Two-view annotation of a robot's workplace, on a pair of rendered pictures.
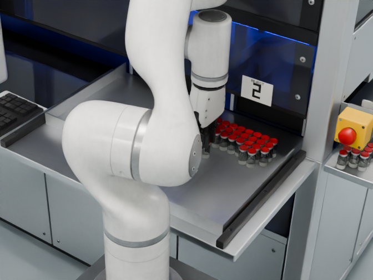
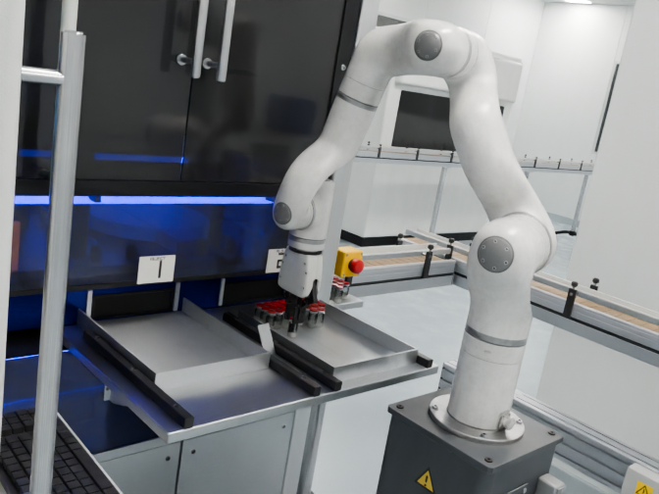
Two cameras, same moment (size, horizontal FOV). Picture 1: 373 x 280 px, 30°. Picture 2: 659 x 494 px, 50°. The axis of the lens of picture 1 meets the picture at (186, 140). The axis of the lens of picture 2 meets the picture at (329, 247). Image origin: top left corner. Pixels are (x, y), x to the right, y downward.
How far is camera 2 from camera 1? 178 cm
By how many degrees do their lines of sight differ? 71
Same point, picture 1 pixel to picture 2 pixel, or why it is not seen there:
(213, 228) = (410, 358)
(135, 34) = (506, 151)
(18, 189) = not seen: outside the picture
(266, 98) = not seen: hidden behind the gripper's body
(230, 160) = (304, 329)
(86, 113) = (521, 224)
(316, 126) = (327, 271)
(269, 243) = (279, 421)
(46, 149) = (217, 403)
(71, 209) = not seen: outside the picture
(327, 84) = (336, 227)
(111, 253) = (513, 363)
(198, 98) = (318, 264)
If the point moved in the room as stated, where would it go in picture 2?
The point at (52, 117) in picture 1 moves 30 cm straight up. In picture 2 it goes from (169, 373) to (186, 214)
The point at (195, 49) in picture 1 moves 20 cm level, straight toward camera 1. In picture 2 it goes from (320, 212) to (410, 231)
